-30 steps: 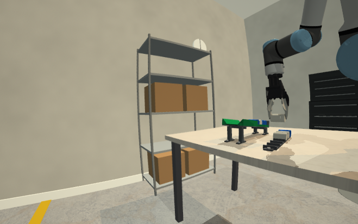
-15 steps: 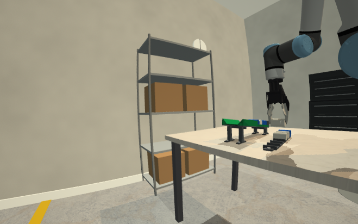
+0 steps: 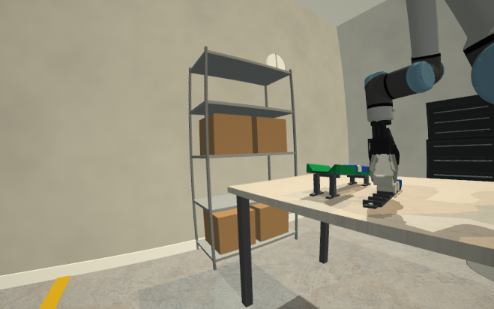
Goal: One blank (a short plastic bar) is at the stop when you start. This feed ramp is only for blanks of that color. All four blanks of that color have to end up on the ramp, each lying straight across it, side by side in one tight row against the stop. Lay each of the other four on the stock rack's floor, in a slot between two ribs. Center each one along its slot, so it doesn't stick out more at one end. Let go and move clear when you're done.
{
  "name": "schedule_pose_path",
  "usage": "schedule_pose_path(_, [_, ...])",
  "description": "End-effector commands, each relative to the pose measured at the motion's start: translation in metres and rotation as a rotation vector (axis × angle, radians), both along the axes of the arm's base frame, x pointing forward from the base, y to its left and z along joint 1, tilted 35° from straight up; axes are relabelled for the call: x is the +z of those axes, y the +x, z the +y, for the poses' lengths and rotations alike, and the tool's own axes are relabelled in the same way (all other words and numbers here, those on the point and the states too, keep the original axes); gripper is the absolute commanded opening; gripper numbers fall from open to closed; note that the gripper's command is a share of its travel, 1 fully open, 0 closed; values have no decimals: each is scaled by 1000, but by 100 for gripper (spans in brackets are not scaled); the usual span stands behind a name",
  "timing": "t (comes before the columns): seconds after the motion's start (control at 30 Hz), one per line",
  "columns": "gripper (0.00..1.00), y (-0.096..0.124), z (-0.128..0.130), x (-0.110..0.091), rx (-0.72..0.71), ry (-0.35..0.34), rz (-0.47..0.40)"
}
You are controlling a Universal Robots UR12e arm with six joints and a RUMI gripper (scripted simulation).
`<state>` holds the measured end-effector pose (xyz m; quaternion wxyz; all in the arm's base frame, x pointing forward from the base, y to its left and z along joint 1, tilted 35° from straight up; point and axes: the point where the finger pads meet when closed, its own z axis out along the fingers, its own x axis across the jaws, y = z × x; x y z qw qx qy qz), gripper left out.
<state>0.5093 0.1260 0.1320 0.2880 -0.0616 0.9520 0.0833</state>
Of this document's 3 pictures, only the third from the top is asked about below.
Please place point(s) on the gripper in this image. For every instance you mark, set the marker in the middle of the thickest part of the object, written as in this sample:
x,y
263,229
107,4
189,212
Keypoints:
x,y
382,146

